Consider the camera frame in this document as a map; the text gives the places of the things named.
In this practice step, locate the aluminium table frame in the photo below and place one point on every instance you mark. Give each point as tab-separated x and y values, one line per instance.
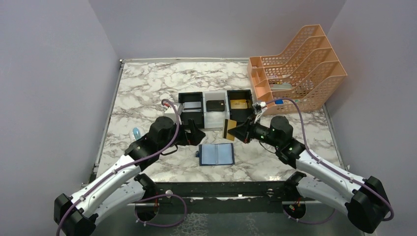
143	83

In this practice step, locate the gold card in bin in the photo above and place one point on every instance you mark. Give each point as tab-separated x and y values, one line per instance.
238	104

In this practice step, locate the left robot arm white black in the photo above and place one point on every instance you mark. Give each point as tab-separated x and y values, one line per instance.
124	183

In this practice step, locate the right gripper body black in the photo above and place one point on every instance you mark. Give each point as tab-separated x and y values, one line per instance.
261	132

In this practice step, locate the blue clear packaged item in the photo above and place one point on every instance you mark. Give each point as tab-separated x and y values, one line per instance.
136	133

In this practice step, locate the white middle sorting bin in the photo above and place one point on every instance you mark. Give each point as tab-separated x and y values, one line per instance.
214	120

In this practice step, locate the black left sorting bin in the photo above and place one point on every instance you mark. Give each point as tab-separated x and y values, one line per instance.
198	117

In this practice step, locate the black card in bin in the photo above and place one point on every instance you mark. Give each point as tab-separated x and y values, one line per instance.
211	109

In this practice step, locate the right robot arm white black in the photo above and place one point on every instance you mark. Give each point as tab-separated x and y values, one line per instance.
363	200

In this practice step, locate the gold credit card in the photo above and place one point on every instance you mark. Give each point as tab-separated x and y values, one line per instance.
228	125

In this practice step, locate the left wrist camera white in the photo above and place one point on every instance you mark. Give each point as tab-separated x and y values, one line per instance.
172	115

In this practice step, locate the blue card holder wallet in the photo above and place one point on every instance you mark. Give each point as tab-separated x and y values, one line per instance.
216	154

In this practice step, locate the silver card in bin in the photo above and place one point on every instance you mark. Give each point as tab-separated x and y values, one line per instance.
195	106

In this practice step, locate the orange plastic file organizer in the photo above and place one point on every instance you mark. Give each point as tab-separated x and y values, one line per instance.
307	71

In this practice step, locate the black metal mounting rail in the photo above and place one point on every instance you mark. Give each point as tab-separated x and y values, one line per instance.
221	197

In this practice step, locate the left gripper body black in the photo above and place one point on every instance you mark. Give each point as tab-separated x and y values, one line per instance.
181	138

